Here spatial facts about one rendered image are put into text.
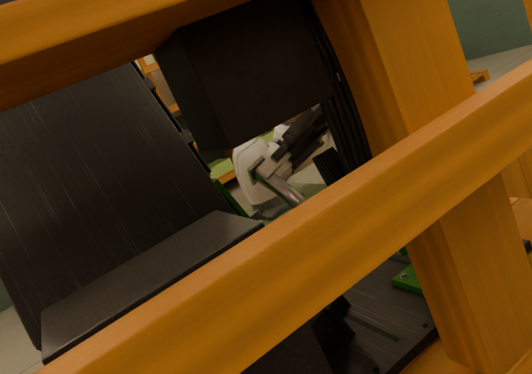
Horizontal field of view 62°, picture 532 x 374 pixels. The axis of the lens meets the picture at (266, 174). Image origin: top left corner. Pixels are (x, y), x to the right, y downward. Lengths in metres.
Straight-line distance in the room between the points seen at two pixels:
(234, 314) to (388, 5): 0.40
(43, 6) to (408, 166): 0.38
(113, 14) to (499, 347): 0.66
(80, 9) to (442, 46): 0.44
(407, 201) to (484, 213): 0.20
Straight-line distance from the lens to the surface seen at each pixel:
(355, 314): 0.96
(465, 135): 0.58
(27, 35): 0.38
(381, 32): 0.57
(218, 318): 0.41
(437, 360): 0.84
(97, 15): 0.39
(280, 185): 0.81
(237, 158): 1.58
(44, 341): 0.61
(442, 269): 0.69
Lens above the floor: 1.43
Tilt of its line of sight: 13 degrees down
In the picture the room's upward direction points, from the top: 24 degrees counter-clockwise
